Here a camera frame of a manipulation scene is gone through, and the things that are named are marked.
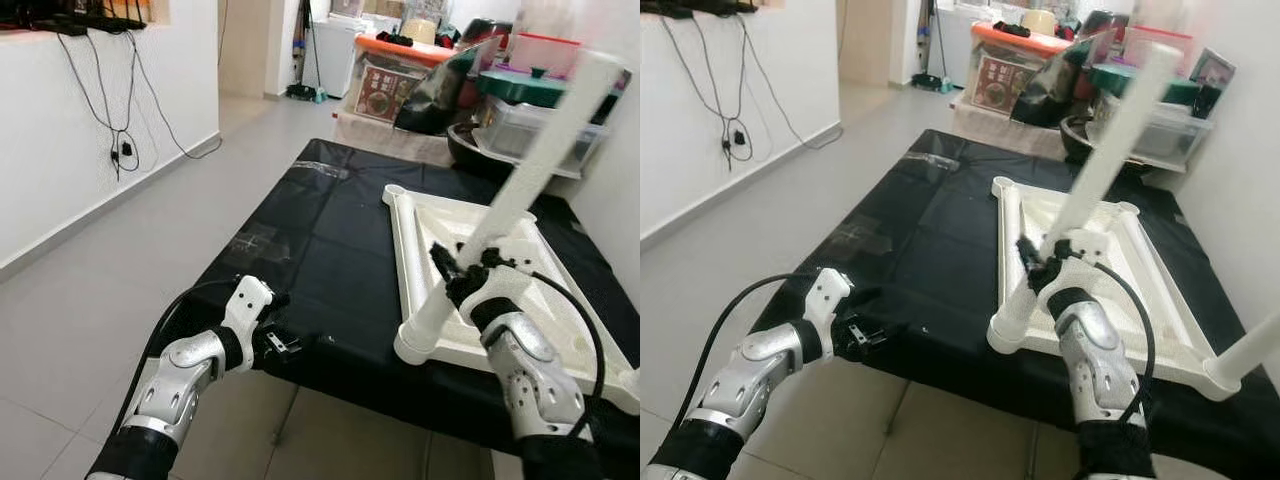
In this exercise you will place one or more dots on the white plastic table top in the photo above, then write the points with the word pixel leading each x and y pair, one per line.
pixel 1050 205
pixel 450 215

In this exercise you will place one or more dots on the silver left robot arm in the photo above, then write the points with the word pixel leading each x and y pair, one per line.
pixel 750 375
pixel 180 380

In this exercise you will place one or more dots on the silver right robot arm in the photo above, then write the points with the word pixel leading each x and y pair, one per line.
pixel 1100 360
pixel 535 380

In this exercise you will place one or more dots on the clear flat tape patch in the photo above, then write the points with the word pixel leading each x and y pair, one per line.
pixel 262 240
pixel 862 232

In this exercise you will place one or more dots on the black round wok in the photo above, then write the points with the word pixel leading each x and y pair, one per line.
pixel 462 150
pixel 1075 140

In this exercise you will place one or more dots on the clear plastic storage box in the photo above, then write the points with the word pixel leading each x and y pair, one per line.
pixel 520 130
pixel 1170 135

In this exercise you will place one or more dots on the beige patterned cloth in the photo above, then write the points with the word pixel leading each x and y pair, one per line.
pixel 385 140
pixel 1000 132

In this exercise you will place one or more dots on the clear crinkled tape strip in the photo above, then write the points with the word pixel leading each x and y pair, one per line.
pixel 325 170
pixel 930 160

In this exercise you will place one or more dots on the green round pot lid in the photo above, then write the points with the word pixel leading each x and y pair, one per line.
pixel 520 88
pixel 1110 82

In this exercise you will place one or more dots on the red printed cardboard box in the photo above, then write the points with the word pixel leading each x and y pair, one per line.
pixel 998 85
pixel 380 95

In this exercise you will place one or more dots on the black power adapter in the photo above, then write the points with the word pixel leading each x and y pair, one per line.
pixel 126 150
pixel 736 140

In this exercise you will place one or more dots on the pink plastic container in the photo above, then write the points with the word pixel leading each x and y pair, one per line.
pixel 540 55
pixel 1135 45

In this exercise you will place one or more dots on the dark floor mop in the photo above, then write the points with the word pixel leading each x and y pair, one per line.
pixel 925 82
pixel 300 93

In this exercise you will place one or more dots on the orange plastic lid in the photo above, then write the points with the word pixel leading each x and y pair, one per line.
pixel 400 50
pixel 1020 42

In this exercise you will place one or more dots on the small black flat item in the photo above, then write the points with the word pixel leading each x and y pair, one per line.
pixel 392 38
pixel 1010 29

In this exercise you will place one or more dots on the black router box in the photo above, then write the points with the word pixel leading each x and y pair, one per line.
pixel 700 8
pixel 90 22

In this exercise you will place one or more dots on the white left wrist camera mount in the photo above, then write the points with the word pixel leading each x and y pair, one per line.
pixel 828 295
pixel 248 300

